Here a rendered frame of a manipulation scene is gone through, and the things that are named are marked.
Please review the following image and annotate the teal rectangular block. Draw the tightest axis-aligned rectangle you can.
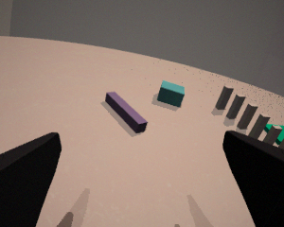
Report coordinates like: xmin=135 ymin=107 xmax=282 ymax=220
xmin=156 ymin=79 xmax=185 ymax=109

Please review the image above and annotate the green flat domino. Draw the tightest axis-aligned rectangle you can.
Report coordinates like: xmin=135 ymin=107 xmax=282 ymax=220
xmin=264 ymin=124 xmax=284 ymax=145

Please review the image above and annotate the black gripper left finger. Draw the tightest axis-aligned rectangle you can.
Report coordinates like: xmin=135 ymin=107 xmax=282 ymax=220
xmin=0 ymin=132 xmax=62 ymax=227

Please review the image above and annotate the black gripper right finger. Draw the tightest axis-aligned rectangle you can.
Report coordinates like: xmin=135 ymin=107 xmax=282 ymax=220
xmin=222 ymin=130 xmax=284 ymax=227

